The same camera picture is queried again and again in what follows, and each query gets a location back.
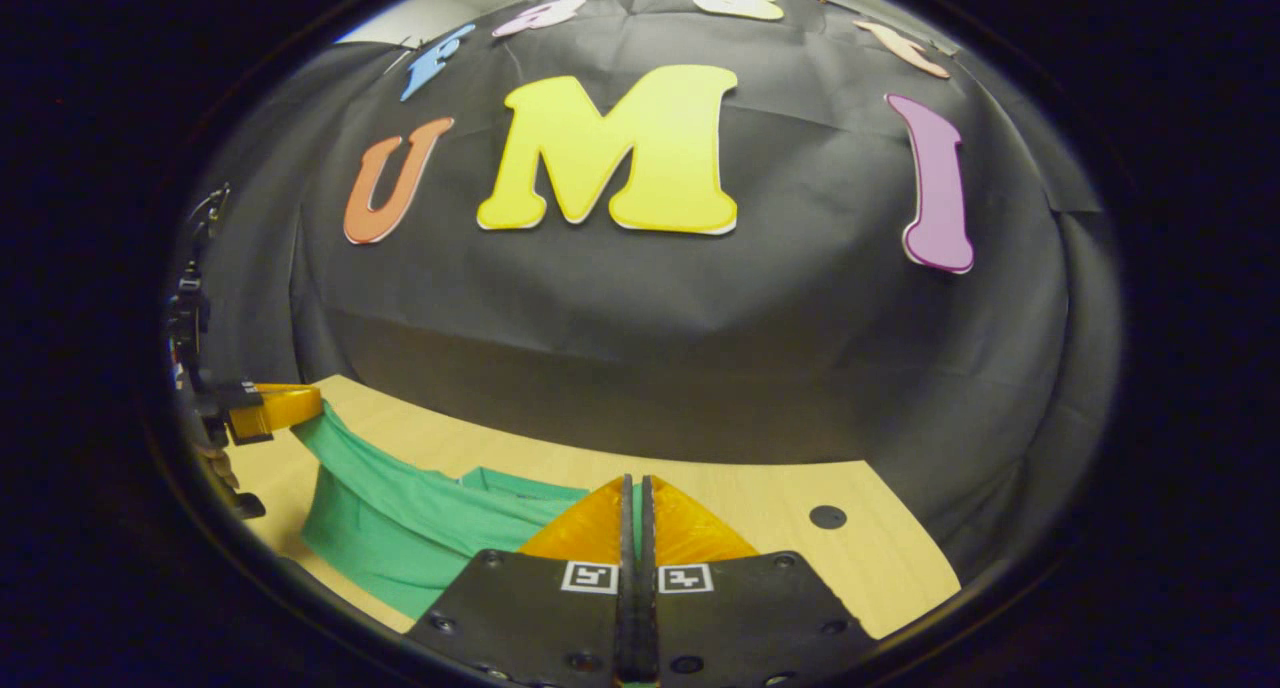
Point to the green T-shirt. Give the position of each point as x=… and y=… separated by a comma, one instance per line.
x=400, y=538

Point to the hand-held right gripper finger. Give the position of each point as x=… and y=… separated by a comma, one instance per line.
x=627, y=618
x=648, y=618

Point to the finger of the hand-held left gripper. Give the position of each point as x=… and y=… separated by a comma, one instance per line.
x=275, y=408

